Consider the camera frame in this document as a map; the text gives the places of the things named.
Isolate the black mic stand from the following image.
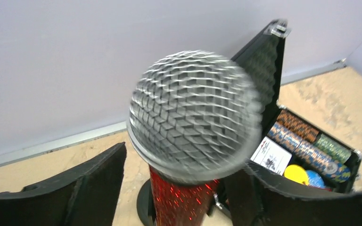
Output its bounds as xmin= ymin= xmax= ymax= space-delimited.
xmin=136 ymin=179 xmax=231 ymax=226

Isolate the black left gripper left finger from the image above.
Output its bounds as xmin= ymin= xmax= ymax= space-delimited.
xmin=0 ymin=142 xmax=127 ymax=226

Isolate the red glitter microphone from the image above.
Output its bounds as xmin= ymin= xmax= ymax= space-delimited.
xmin=127 ymin=50 xmax=262 ymax=226

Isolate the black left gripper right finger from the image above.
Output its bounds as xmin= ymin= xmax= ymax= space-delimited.
xmin=224 ymin=162 xmax=362 ymax=226

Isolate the black poker chip case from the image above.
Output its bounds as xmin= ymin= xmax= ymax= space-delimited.
xmin=214 ymin=19 xmax=362 ymax=216

